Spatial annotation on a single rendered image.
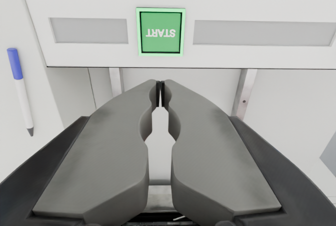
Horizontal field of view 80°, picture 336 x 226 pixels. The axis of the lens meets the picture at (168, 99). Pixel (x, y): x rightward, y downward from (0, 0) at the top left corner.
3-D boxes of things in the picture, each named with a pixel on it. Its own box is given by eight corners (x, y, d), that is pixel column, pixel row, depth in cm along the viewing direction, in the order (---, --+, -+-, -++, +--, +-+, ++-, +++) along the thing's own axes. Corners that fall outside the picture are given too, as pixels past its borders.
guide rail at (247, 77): (218, 193, 67) (220, 202, 64) (212, 193, 67) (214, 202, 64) (257, 42, 40) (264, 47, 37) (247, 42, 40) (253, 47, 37)
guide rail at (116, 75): (135, 194, 66) (134, 204, 63) (129, 194, 66) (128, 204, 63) (119, 40, 39) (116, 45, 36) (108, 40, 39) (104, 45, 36)
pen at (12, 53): (33, 138, 31) (13, 50, 24) (26, 137, 31) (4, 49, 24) (37, 134, 32) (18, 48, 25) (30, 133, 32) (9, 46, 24)
